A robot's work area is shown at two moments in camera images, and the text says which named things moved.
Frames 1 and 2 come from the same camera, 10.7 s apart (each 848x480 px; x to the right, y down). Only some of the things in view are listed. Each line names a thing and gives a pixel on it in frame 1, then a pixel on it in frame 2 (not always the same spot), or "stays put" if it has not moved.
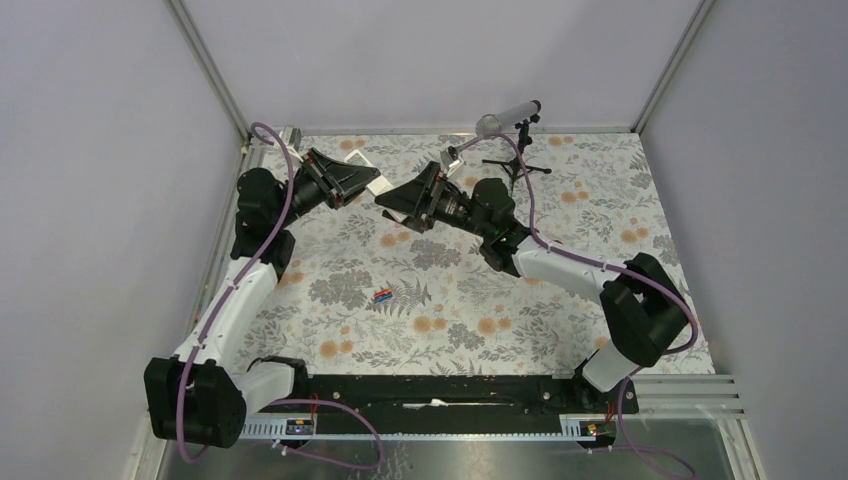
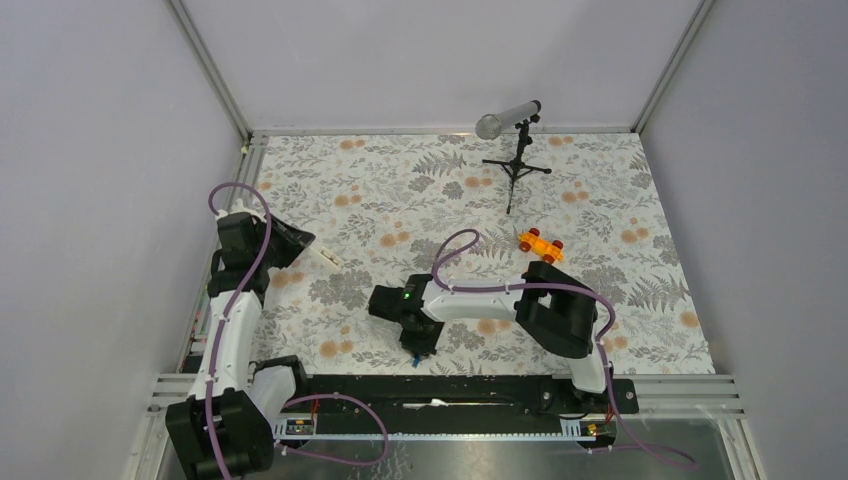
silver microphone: [493, 124] stays put
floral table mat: [369, 293] stays put
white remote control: [378, 185] → [322, 257]
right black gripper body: [441, 204] → [423, 342]
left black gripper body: [319, 183] → [283, 247]
